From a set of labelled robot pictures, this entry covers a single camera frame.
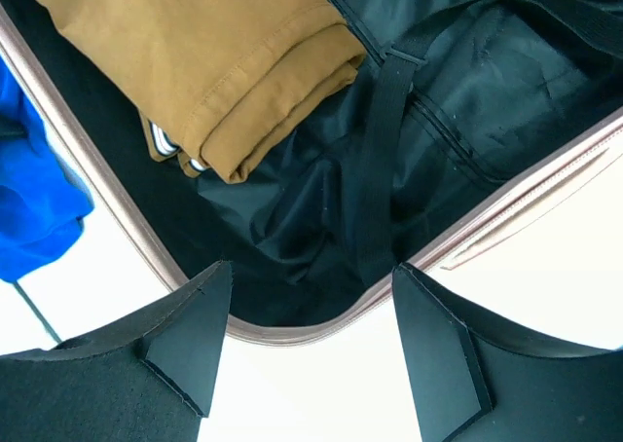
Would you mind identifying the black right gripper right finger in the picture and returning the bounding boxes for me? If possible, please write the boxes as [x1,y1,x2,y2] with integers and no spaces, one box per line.
[392,264,622,442]

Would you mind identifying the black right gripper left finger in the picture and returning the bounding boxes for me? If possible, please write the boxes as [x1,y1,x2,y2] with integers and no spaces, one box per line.
[1,262,233,441]

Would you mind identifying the blue shirt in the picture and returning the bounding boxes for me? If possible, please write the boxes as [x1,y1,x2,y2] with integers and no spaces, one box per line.
[1,63,93,282]

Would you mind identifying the brown shorts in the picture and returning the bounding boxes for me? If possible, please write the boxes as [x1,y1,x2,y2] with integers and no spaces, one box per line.
[37,0,366,184]

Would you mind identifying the pink open suitcase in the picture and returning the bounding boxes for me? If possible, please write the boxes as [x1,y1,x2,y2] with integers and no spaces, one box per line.
[1,0,622,344]

